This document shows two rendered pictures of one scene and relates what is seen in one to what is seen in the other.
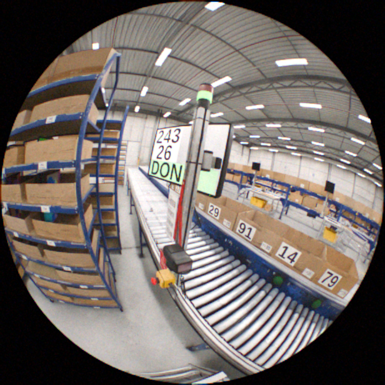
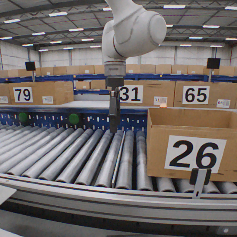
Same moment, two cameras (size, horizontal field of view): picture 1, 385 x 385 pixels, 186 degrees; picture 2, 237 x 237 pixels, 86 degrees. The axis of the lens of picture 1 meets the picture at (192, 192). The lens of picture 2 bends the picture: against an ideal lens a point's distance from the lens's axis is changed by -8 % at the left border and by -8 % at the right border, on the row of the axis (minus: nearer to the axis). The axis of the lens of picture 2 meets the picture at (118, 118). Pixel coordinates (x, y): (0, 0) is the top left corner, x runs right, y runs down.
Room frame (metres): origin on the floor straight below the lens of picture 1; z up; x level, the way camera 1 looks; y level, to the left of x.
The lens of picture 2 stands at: (-1.05, -0.58, 1.03)
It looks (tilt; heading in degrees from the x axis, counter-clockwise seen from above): 15 degrees down; 310
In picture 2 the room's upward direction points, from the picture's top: straight up
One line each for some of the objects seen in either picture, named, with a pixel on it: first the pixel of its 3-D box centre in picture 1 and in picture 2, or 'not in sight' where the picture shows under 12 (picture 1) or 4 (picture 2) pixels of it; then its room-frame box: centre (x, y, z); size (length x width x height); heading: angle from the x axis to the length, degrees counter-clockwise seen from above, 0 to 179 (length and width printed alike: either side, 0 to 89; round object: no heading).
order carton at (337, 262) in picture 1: (336, 271); (43, 92); (0.13, -1.03, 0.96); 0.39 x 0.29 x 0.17; 34
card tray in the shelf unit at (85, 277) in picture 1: (79, 263); not in sight; (0.36, 0.76, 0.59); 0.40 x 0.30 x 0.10; 121
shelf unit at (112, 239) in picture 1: (84, 184); not in sight; (1.08, 1.37, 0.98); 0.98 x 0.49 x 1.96; 124
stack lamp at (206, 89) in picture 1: (205, 94); not in sight; (0.40, 0.01, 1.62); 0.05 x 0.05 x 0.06
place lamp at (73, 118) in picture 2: not in sight; (74, 119); (-0.28, -1.04, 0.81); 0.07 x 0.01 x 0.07; 33
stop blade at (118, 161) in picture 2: not in sight; (120, 157); (-0.69, -1.02, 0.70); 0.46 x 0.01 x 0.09; 123
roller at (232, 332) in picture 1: (255, 312); not in sight; (0.21, -0.44, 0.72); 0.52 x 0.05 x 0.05; 123
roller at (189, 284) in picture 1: (214, 274); not in sight; (0.54, -0.22, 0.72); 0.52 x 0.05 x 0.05; 123
